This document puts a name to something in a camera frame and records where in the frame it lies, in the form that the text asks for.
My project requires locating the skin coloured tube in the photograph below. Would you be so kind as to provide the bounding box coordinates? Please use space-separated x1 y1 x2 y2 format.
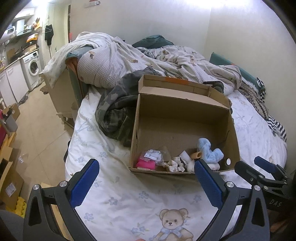
190 152 202 160

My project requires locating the white knotted sock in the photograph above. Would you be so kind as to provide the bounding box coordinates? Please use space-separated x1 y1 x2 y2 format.
179 151 220 173

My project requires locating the white scrunchie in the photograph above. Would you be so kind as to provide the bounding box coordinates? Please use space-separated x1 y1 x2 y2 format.
162 157 185 173

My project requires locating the clear plastic bag with label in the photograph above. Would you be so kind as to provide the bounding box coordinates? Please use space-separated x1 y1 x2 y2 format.
140 149 164 166

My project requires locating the person's right hand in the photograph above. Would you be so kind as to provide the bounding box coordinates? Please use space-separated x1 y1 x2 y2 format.
268 210 289 233

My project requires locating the light blue fluffy sock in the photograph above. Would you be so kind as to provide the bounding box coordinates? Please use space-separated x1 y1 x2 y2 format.
198 138 224 164

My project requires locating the white floral bed sheet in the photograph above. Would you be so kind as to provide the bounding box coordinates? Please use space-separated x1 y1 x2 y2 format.
65 87 287 240

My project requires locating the brown cardboard cone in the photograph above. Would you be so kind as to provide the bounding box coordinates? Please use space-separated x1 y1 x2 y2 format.
159 146 171 162

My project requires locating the yellow foam piece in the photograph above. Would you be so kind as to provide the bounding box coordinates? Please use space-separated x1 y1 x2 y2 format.
13 196 27 218

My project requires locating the cardboard box on floor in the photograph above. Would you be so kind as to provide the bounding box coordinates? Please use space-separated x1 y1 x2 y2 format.
0 159 23 209

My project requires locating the brown cardboard box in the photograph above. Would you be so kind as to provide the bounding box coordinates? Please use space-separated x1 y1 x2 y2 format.
128 75 240 173

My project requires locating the black white patterned blanket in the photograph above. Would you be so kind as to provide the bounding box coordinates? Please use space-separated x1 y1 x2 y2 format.
238 77 287 142

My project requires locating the pink rubber duck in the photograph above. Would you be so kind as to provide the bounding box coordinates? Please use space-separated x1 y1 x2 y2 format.
136 158 156 170

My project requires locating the camouflage dark garment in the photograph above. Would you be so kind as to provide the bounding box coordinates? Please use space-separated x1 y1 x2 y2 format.
95 67 159 147

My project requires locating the white kitchen cabinet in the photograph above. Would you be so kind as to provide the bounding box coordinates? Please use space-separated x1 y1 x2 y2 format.
1 61 29 106

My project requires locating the white washing machine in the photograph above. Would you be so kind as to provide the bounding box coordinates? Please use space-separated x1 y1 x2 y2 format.
20 50 42 91

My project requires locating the white patterned duvet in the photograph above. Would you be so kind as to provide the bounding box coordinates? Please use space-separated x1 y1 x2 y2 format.
43 32 242 95

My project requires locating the dark green pillow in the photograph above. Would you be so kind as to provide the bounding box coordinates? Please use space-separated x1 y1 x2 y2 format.
132 35 174 49

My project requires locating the teal pillow by wall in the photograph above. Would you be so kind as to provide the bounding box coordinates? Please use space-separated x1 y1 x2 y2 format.
209 52 266 93

